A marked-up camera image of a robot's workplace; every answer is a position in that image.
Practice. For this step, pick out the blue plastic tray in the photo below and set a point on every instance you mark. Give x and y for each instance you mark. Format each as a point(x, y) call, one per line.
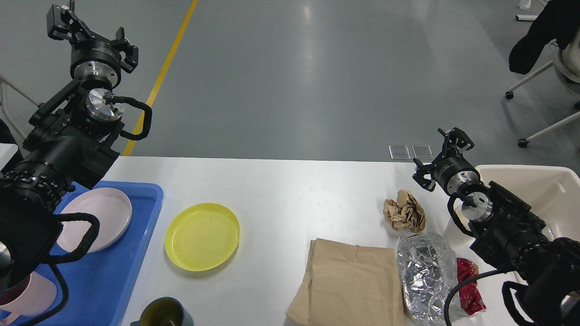
point(101, 283)

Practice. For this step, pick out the brown paper bag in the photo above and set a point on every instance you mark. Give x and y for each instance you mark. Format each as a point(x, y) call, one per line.
point(348, 285)

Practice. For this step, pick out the yellow plate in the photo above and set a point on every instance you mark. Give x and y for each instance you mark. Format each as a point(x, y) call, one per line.
point(202, 237)

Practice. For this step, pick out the white office chair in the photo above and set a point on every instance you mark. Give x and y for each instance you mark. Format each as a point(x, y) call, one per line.
point(566, 67)

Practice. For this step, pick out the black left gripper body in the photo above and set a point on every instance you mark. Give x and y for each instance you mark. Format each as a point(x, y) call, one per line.
point(95, 58)

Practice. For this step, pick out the pink mug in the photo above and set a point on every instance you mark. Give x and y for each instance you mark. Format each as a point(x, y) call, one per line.
point(33, 296)

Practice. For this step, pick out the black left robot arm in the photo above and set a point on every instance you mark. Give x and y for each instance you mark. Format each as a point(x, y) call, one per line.
point(71, 142)

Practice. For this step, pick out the floor outlet cover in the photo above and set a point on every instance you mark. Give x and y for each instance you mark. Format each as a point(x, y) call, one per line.
point(423, 153)
point(399, 152)

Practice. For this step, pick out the white plastic bin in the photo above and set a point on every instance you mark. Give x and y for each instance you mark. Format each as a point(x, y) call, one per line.
point(552, 192)

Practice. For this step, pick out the dark teal mug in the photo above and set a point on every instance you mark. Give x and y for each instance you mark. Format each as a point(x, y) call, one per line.
point(164, 311)

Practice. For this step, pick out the white rolling rack leg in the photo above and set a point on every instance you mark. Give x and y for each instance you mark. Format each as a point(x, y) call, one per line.
point(5, 85)

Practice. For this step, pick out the crumpled silver foil bag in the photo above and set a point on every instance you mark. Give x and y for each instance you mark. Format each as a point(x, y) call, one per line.
point(428, 272)

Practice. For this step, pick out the crumpled brown paper ball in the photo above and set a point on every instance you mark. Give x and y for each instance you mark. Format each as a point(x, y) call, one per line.
point(405, 212)

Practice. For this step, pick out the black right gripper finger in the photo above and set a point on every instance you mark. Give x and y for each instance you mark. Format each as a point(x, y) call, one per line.
point(424, 175)
point(456, 142)

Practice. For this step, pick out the pink plate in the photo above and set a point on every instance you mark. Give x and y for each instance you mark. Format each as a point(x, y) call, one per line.
point(110, 206)

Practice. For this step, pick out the left floor outlet cover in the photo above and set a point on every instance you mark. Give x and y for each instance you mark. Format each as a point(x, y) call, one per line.
point(399, 152)

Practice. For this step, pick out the red snack wrapper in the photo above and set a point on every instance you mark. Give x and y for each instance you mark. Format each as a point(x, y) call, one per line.
point(470, 298)

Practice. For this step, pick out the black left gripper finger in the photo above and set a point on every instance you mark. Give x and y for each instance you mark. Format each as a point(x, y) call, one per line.
point(131, 52)
point(63, 24)

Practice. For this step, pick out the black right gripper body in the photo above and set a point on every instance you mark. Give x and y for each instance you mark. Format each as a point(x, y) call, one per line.
point(454, 174)

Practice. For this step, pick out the right floor outlet cover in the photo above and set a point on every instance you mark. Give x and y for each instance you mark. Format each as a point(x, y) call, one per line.
point(423, 153)

